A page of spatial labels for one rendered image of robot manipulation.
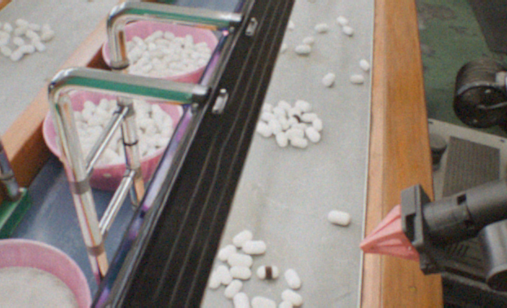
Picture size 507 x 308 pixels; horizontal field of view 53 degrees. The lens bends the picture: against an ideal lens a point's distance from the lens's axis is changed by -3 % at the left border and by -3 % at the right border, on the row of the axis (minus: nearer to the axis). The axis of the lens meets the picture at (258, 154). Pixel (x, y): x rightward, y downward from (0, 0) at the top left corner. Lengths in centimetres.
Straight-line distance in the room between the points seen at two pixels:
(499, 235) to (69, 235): 69
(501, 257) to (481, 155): 98
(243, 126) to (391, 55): 82
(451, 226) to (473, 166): 87
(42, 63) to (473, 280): 117
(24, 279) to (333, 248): 48
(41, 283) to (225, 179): 45
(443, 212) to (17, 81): 93
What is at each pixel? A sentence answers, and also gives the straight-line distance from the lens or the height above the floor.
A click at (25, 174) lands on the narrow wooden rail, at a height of 71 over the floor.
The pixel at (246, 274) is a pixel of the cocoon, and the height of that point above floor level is 76.
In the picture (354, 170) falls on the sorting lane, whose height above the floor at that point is 74.
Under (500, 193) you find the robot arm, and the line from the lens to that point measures 64.
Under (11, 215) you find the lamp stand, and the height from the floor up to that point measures 71.
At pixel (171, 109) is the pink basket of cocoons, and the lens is 108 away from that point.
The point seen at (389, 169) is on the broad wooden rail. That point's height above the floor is 76.
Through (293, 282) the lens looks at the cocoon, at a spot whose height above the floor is 76.
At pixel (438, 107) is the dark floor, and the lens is 255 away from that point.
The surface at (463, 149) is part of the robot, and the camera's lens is 156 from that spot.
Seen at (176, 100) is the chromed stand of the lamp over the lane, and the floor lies 111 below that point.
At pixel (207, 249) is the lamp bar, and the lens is 43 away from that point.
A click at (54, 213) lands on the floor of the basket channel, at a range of 101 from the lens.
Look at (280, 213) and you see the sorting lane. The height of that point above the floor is 74.
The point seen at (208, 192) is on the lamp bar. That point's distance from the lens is 44.
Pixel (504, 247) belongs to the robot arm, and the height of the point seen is 98.
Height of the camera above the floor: 140
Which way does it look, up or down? 42 degrees down
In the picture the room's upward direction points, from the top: 5 degrees clockwise
